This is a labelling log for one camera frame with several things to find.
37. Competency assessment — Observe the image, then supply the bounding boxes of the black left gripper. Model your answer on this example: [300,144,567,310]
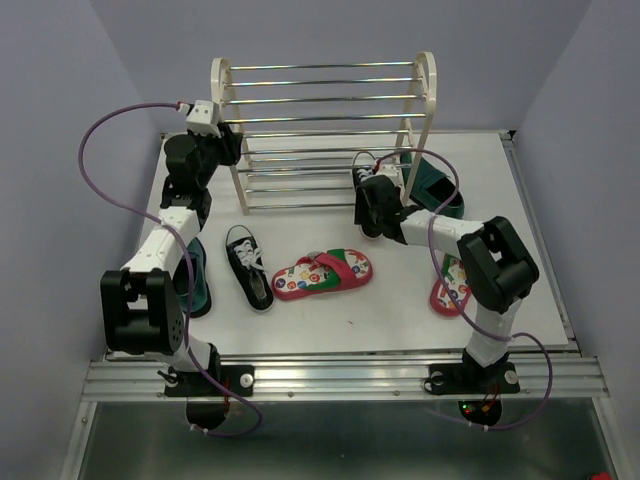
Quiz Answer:
[186,123,243,188]

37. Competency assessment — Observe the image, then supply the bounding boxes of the pink printed sandal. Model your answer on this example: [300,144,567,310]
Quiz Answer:
[271,248,374,301]
[429,255,472,318]

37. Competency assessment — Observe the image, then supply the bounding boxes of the cream chrome shoe rack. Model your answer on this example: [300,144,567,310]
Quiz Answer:
[210,51,438,215]

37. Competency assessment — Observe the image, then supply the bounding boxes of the black canvas sneaker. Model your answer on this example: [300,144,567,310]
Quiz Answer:
[225,225,274,313]
[351,151,377,189]

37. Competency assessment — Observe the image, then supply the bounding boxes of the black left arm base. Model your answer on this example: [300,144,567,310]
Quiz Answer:
[157,364,255,398]

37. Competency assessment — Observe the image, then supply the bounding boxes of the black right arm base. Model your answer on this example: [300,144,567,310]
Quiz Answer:
[423,362,521,396]

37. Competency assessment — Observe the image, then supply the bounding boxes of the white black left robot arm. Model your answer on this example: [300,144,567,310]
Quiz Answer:
[100,122,243,394]

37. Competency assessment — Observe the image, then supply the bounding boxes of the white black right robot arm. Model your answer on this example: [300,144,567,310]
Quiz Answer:
[354,174,540,390]

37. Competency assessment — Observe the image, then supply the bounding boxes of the green loafer right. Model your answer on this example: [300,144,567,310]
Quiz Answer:
[409,157,465,219]

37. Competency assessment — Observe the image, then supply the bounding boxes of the green loafer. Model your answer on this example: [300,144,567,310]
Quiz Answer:
[409,157,465,219]
[172,238,212,318]

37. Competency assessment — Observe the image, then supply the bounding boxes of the green loafer left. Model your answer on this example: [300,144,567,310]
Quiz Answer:
[172,238,212,318]

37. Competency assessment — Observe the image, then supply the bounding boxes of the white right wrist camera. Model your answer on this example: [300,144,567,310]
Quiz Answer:
[376,161,402,186]

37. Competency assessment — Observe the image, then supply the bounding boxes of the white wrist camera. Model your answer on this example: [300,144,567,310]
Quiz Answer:
[186,100,220,137]
[376,161,402,186]

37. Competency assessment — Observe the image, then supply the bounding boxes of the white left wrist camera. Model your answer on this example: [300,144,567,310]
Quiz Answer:
[186,100,220,137]

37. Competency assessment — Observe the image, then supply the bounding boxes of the aluminium mounting rail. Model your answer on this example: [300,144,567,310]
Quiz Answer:
[81,353,610,402]

